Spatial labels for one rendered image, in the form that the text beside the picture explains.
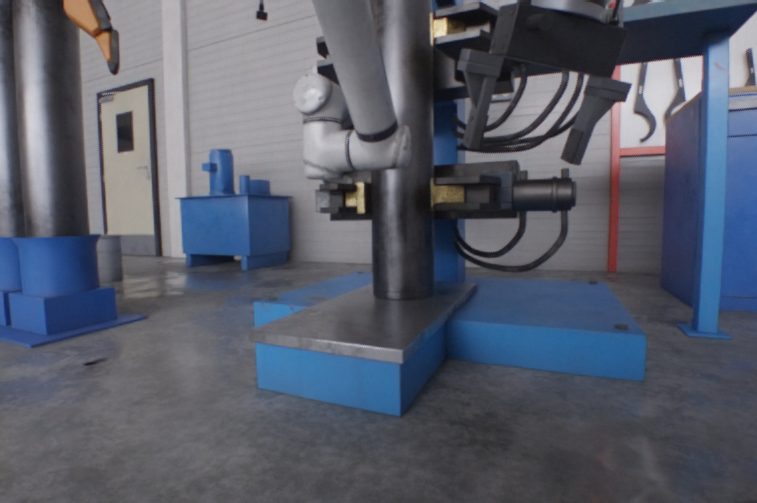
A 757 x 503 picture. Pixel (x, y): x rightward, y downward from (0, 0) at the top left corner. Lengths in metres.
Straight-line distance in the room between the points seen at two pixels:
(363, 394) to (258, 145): 3.67
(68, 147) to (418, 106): 1.34
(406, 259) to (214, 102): 3.86
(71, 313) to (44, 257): 0.23
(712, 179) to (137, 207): 5.45
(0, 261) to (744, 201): 3.10
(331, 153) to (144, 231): 4.85
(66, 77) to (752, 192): 2.79
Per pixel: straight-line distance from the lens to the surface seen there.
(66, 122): 1.93
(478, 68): 0.46
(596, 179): 3.28
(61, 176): 1.89
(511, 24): 0.47
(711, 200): 1.69
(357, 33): 0.70
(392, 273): 1.27
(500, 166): 1.45
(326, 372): 0.93
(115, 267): 3.28
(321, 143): 0.87
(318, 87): 0.88
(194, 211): 3.83
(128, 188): 5.84
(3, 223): 2.18
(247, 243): 3.41
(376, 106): 0.76
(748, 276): 2.23
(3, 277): 2.18
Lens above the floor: 0.42
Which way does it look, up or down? 5 degrees down
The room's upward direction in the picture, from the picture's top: 1 degrees counter-clockwise
